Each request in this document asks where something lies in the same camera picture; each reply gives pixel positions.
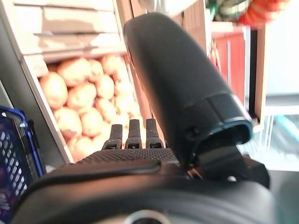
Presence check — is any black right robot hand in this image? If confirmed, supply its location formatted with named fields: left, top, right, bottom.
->
left=10, top=13, right=282, bottom=224

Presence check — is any blue plastic shopping basket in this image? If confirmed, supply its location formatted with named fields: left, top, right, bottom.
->
left=0, top=105, right=46, bottom=220

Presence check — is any tan potato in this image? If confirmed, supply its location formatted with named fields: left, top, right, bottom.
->
left=80, top=108, right=105, bottom=137
left=53, top=107, right=83, bottom=138
left=57, top=58, right=92, bottom=87
left=67, top=82, right=98, bottom=110
left=67, top=136, right=94, bottom=161
left=39, top=72, right=69, bottom=110

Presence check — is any wooden crate holding potatoes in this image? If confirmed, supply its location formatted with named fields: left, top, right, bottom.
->
left=13, top=0, right=150, bottom=164

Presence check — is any orange striped pumpkin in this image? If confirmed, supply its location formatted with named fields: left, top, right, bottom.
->
left=238, top=0, right=292, bottom=30

